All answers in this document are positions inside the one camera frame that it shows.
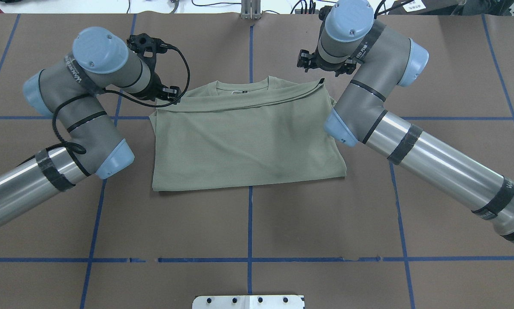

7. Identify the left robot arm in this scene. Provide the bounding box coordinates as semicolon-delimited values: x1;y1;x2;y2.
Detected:
0;26;186;227

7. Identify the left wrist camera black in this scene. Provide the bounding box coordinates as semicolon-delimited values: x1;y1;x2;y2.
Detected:
126;33;177;72

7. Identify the white pedestal column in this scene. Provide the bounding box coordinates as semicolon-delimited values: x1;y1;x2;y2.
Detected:
192;294;305;309

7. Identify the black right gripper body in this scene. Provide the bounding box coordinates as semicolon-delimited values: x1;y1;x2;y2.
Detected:
297;49;357;77

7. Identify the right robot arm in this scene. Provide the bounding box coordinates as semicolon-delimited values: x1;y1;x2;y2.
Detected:
297;0;514;244

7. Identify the green long-sleeve shirt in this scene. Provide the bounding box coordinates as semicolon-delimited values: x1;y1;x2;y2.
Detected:
149;76;347;191

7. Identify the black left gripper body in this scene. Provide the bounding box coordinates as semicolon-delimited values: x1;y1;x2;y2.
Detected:
143;73;181;102

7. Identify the aluminium frame post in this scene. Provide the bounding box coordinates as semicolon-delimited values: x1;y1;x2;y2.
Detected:
240;0;262;20

